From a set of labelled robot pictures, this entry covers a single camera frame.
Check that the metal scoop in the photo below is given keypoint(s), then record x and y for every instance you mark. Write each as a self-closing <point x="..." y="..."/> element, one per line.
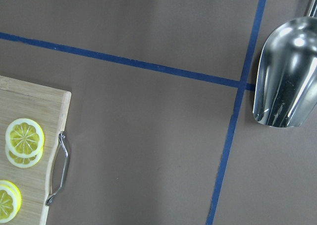
<point x="286" y="86"/>

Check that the upper yellow lemon slice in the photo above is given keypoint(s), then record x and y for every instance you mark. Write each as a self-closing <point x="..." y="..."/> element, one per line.
<point x="24" y="137"/>

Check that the yellow lemon slice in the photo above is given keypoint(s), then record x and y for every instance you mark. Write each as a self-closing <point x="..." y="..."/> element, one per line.
<point x="23" y="163"/>
<point x="10" y="201"/>
<point x="24" y="137"/>

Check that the wooden cutting board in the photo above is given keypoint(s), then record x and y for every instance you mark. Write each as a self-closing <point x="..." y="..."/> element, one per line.
<point x="41" y="183"/>

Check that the lower yellow lemon slice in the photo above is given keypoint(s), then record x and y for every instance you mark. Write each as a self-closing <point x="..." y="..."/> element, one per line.
<point x="23" y="163"/>

